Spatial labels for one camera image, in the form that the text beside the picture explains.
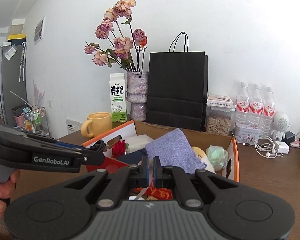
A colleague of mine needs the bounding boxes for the navy blue zip pouch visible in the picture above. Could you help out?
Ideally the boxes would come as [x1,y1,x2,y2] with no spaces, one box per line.
[118,148,147,165]

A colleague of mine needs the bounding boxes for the purple fabric pouch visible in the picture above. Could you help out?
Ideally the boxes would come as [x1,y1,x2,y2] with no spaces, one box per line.
[145,128,205,173]

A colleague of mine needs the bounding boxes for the translucent cotton swab box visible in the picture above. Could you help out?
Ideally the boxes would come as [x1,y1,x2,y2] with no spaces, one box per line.
[125,134,153,154]

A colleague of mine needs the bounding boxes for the red artificial rose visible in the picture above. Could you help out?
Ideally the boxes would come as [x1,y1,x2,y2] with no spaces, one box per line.
[111,140,127,159]

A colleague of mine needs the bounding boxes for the yellow white hamster plush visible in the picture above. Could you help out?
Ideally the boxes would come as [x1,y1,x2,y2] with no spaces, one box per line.
[192,146,215,173]

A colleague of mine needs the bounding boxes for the black cable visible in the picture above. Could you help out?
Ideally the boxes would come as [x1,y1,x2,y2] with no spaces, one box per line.
[88,139,109,153]

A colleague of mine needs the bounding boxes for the plastic bag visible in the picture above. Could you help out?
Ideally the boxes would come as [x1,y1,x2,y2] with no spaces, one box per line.
[206,145,229,171]

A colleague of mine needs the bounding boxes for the person's left hand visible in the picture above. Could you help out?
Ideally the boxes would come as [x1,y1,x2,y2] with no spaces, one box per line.
[0,169,21,218]

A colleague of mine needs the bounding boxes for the red cardboard box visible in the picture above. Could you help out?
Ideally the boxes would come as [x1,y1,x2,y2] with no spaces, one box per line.
[82,120,239,182]

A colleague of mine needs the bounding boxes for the yellow ceramic mug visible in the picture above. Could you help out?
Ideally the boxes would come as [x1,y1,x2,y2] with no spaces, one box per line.
[81,112,112,139]

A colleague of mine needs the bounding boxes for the clear seed container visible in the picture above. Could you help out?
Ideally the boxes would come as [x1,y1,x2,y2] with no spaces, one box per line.
[206,106,235,136]

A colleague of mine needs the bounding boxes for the white milk carton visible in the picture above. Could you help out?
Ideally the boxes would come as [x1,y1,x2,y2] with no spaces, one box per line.
[109,73,127,122]

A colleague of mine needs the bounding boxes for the grey refrigerator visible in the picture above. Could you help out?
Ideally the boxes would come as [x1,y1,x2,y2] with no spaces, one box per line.
[0,44,27,127]

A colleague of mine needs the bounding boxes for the white tin box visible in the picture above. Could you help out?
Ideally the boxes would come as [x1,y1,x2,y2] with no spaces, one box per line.
[234,122,261,145]

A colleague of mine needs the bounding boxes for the purple textured vase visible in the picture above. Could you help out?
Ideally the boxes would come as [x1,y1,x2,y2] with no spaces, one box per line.
[127,72,148,121]

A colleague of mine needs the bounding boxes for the flat box on container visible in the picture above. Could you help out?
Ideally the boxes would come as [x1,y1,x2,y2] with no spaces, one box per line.
[206,94,234,108]

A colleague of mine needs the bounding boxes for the black paper shopping bag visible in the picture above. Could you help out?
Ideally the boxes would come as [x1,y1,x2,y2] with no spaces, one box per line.
[146,37,208,131]

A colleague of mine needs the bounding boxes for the water bottle left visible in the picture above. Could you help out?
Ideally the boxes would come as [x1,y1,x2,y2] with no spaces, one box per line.
[236,82,250,124]

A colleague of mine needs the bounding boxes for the water bottle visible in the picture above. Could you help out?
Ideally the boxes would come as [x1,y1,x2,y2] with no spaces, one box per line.
[248,84,263,126]
[260,87,276,135]
[236,82,250,124]

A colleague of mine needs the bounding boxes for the water bottle right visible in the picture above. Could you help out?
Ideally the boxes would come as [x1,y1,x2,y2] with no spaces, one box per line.
[260,87,276,135]

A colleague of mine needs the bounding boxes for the water bottle middle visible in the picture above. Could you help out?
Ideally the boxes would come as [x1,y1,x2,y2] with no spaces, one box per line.
[248,84,263,126]

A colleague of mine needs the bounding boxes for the white charger adapter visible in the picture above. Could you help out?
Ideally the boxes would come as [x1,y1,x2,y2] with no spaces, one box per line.
[274,141,290,154]

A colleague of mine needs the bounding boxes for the dried pink roses bouquet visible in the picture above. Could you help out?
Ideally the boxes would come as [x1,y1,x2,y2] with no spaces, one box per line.
[84,0,148,72]

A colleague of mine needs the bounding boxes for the white round robot toy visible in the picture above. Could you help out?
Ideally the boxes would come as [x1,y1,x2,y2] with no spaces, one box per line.
[270,112,290,141]

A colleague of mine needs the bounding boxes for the small wire storage rack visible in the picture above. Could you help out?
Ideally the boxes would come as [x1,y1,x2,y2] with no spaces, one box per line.
[21,107,50,138]

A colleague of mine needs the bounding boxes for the white wired earphones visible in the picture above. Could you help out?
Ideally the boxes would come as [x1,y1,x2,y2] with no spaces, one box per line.
[254,135,283,159]

